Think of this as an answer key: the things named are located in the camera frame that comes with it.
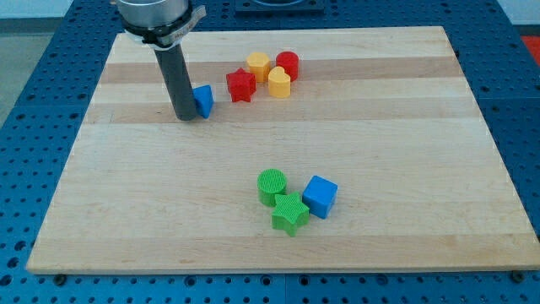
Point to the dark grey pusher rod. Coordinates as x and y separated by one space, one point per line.
172 65

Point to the yellow hexagon block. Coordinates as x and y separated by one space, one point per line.
259 64

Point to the blue triangle block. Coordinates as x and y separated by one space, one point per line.
204 100

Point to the blue cube block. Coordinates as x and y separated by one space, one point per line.
319 196

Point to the red star block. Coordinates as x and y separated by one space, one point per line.
241 85

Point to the red cylinder block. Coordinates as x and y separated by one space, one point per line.
290 62

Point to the light wooden board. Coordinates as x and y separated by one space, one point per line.
385 113

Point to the yellow heart block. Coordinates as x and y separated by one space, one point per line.
279 83

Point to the green cylinder block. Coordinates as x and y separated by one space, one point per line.
269 183

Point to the green star block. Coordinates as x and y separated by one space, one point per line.
290 213

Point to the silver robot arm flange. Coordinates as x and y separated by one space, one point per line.
161 24

